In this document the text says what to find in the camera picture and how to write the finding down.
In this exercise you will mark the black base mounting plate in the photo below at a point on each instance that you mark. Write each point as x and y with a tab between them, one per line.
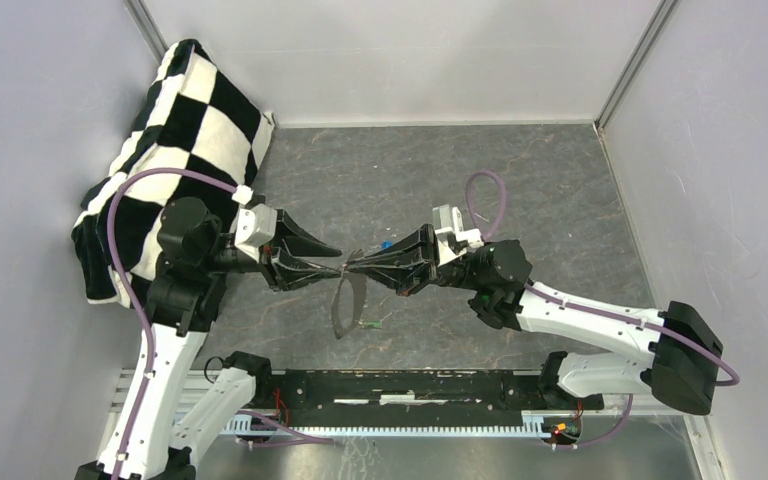
412	398

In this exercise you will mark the black white checkered blanket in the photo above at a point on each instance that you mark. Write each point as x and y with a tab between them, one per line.
193	118

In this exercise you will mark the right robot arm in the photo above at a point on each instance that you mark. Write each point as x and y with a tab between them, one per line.
671	354

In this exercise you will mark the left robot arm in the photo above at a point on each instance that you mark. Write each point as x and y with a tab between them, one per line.
181	307

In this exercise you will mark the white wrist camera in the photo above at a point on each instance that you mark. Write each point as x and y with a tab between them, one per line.
256	227
455	232

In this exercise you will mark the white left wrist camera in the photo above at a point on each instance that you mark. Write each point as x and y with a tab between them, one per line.
256	227

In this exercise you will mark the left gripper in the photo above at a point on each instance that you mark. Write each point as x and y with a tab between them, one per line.
286	275

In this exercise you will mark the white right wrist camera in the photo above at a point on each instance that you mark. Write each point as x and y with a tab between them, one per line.
455	232

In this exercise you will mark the white slotted cable duct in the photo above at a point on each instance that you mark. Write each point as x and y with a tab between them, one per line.
528	427

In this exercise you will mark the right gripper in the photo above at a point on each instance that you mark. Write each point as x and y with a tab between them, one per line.
408	266

